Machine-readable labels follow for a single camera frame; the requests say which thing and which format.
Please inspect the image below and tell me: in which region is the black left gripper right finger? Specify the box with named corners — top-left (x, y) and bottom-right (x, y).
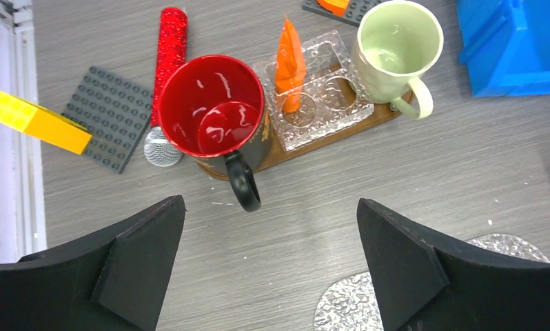
top-left (356, 199), bottom-right (550, 330)

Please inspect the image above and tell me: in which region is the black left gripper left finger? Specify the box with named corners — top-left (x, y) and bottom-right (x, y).
top-left (0, 195), bottom-right (186, 330)

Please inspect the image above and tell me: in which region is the clear glass toothbrush holder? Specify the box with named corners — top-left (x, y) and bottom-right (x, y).
top-left (252, 30), bottom-right (374, 153)

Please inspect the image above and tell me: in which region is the light green mug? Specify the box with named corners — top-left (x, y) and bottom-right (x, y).
top-left (351, 1), bottom-right (445, 119)

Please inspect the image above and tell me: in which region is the brown oval wooden tray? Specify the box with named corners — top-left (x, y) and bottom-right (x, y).
top-left (196, 63), bottom-right (415, 182)

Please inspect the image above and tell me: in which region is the red glitter toy microphone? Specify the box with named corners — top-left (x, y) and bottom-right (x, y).
top-left (143, 7), bottom-right (188, 167)

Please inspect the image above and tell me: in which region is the yellow toy block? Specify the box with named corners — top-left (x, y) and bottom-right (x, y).
top-left (0, 91), bottom-right (92, 154)

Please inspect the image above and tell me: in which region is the dark grey studded baseplate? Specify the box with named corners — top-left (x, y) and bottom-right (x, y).
top-left (61, 66), bottom-right (152, 174)

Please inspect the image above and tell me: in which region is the blue plastic organizer bin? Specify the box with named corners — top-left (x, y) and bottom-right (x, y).
top-left (456, 0), bottom-right (550, 97)

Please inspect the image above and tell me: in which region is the grey baseplate with orange track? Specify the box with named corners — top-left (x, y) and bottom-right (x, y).
top-left (301, 0), bottom-right (383, 27)

